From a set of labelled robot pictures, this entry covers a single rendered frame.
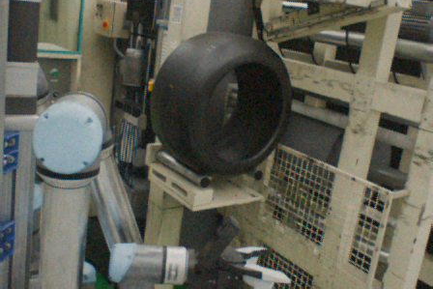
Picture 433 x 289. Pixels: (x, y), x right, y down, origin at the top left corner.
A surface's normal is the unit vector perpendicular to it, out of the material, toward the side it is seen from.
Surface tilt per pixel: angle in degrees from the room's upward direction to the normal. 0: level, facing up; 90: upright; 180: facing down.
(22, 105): 90
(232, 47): 47
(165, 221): 90
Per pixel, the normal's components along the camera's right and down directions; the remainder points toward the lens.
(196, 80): -0.09, -0.12
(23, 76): 0.53, 0.27
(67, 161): 0.13, 0.12
